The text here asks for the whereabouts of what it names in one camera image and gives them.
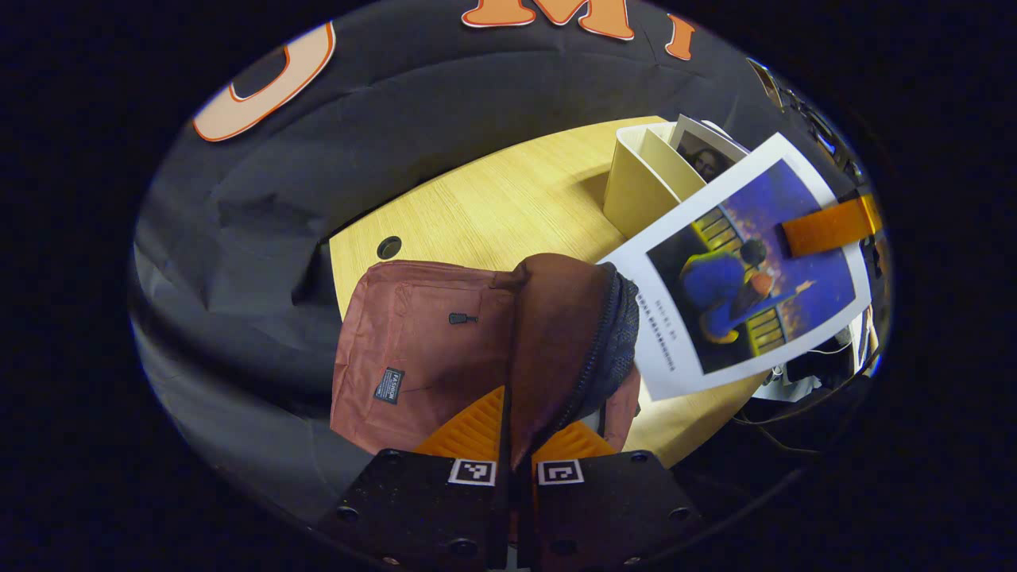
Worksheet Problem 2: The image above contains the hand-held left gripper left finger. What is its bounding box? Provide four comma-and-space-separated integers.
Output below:
318, 385, 509, 569

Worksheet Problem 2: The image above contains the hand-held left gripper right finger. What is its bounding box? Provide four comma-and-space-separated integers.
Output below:
516, 419, 704, 569

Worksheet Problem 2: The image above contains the book with portrait cover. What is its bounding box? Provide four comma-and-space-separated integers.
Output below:
670, 114, 750, 185

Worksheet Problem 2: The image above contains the book with blue painting cover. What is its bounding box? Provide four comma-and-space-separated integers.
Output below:
596, 133, 872, 402

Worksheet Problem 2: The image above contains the maroon schoolbag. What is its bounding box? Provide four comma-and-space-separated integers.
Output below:
330, 253, 643, 470

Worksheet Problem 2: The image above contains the white bookshelf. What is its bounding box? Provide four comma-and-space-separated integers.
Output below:
602, 119, 752, 241

